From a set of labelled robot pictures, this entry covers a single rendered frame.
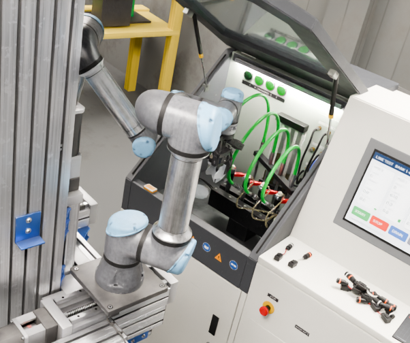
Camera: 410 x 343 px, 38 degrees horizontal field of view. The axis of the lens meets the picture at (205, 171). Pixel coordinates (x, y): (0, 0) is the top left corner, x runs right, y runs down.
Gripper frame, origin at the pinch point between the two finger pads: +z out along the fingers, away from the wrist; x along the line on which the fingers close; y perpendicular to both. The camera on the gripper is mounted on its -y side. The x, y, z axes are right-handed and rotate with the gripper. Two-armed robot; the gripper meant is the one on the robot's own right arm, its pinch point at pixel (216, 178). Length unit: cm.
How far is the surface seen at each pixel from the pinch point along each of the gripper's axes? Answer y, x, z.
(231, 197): -26.2, -7.3, 22.2
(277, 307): -3, 36, 38
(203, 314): -3, 6, 64
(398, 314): -17, 73, 22
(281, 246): -15.3, 25.4, 22.2
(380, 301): -14, 66, 19
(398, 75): -210, -18, 4
